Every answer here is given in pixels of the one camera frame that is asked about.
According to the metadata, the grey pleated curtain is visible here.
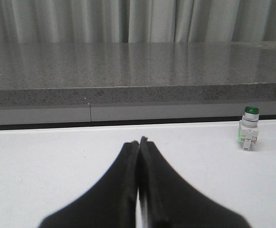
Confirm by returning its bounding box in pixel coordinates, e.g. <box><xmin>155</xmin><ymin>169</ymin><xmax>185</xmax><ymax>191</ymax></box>
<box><xmin>0</xmin><ymin>0</ymin><xmax>276</xmax><ymax>43</ymax></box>

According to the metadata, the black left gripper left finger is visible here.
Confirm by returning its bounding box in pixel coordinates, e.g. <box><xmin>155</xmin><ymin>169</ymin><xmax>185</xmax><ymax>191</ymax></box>
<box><xmin>39</xmin><ymin>141</ymin><xmax>139</xmax><ymax>228</ymax></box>

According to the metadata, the grey stone counter ledge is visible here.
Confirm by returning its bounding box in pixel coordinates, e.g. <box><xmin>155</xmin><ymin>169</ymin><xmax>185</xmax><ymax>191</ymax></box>
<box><xmin>0</xmin><ymin>42</ymin><xmax>276</xmax><ymax>125</ymax></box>

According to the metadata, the green pilot light switch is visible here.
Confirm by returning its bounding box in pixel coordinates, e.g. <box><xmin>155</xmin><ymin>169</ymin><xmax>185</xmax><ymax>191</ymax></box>
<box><xmin>238</xmin><ymin>106</ymin><xmax>259</xmax><ymax>151</ymax></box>

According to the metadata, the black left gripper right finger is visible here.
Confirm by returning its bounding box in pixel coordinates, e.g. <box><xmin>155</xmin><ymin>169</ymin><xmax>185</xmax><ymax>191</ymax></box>
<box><xmin>139</xmin><ymin>137</ymin><xmax>250</xmax><ymax>228</ymax></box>

